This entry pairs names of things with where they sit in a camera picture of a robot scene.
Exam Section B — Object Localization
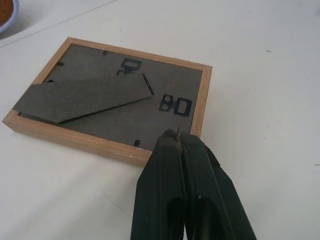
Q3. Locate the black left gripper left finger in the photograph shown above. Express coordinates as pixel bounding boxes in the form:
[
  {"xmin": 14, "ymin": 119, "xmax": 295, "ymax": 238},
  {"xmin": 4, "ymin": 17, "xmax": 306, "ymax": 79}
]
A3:
[{"xmin": 129, "ymin": 128, "xmax": 186, "ymax": 240}]

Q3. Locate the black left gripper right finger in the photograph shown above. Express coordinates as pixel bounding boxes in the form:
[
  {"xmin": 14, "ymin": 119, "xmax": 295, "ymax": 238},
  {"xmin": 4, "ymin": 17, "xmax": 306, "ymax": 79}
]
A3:
[{"xmin": 179, "ymin": 131, "xmax": 258, "ymax": 240}]

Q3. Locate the wooden picture frame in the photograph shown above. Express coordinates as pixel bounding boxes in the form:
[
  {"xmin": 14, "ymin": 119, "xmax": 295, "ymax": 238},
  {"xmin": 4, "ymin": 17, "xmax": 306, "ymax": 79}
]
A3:
[{"xmin": 1, "ymin": 36, "xmax": 214, "ymax": 168}]

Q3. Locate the white rimmed brown bowl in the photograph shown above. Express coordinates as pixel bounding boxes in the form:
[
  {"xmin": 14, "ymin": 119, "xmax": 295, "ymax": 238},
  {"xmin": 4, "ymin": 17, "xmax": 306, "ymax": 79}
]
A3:
[{"xmin": 0, "ymin": 0, "xmax": 21, "ymax": 35}]

